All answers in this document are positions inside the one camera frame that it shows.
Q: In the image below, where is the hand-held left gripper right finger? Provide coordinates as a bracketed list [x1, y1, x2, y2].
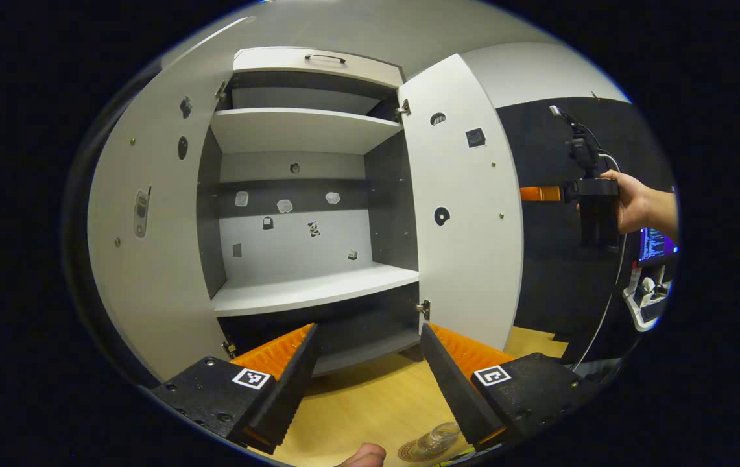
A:
[420, 322, 599, 453]

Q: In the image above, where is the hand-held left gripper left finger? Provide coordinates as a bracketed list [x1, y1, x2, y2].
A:
[149, 322, 320, 455]

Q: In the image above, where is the round patterned coaster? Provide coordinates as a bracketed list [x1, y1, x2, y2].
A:
[398, 438, 459, 464]

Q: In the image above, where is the white cabinet door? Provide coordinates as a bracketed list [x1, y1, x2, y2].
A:
[88, 55, 238, 383]
[399, 53, 525, 352]

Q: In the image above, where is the white and grey cabinet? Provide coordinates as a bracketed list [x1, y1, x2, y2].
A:
[196, 47, 432, 378]

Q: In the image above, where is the white cabinet shelf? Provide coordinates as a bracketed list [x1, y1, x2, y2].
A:
[212, 263, 420, 317]
[211, 107, 404, 155]

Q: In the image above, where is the white cabinet drawer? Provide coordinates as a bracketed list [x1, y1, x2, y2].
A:
[232, 47, 405, 89]

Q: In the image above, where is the lit computer screen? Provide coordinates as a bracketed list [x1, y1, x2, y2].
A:
[639, 227, 679, 263]

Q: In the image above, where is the black backdrop cloth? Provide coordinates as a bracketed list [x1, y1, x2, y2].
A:
[496, 97, 676, 365]

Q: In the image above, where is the white device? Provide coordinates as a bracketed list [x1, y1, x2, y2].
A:
[623, 265, 673, 333]

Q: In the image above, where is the white cable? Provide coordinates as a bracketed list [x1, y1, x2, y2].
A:
[571, 152, 627, 374]

